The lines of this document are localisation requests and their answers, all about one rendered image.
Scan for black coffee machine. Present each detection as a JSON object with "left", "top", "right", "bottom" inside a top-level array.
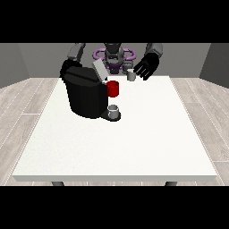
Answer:
[{"left": 63, "top": 65, "right": 122, "bottom": 123}]

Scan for pale grey machine lid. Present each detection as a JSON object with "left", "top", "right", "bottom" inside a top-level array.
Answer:
[{"left": 91, "top": 58, "right": 109, "bottom": 82}]

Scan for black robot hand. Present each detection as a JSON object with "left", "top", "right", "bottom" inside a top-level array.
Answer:
[
  {"left": 132, "top": 53, "right": 160, "bottom": 81},
  {"left": 59, "top": 58, "right": 83, "bottom": 80}
]

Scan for small grey coffee pod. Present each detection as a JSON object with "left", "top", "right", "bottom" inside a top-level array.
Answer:
[{"left": 126, "top": 68, "right": 137, "bottom": 82}]

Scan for small grey cup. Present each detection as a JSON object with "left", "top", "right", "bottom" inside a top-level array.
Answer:
[{"left": 107, "top": 104, "right": 121, "bottom": 119}]

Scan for grey robot trunk purple rings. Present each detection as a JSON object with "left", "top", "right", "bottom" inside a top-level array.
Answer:
[{"left": 92, "top": 43, "right": 137, "bottom": 75}]

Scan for red pod holder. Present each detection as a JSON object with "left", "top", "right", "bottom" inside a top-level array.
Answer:
[{"left": 106, "top": 80, "right": 120, "bottom": 98}]

